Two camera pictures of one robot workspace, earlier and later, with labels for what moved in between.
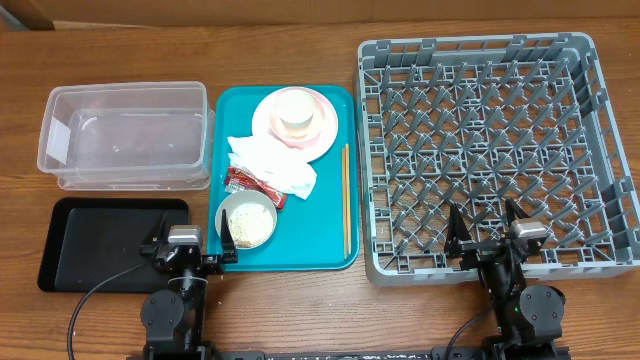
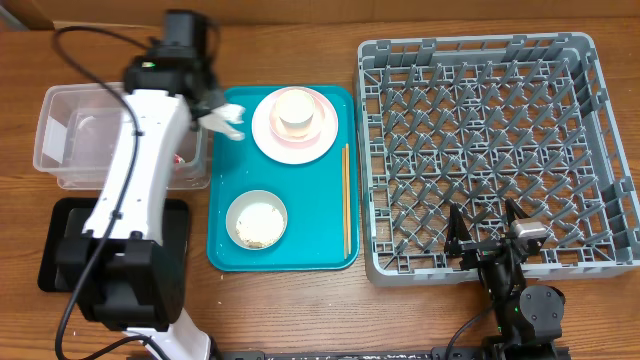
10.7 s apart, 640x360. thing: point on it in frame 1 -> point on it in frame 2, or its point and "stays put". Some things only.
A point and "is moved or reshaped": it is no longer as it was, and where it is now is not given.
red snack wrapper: [239, 179] -> [178, 159]
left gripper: [215, 264] -> [213, 94]
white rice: [251, 224] is moved or reshaped
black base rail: [436, 352] stays put
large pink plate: [261, 122] stays put
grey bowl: [251, 217] is moved or reshaped
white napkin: [283, 168] -> [218, 118]
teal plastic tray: [321, 232] stays put
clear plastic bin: [139, 136] stays put
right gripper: [457, 240] stays put
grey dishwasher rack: [479, 120] stays put
